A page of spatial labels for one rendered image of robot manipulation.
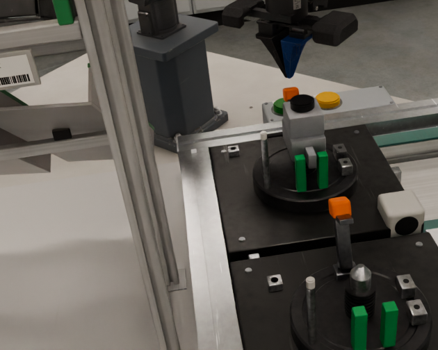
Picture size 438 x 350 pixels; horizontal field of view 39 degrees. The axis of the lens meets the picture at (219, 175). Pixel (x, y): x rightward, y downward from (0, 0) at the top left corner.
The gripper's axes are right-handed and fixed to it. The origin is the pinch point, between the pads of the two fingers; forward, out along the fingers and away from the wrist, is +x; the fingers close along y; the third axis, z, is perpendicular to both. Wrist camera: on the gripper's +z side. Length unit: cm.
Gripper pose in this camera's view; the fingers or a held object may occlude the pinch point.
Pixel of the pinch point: (288, 55)
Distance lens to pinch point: 90.6
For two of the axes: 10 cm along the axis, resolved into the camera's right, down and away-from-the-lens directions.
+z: 6.0, -5.0, 6.2
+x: 1.0, 8.2, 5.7
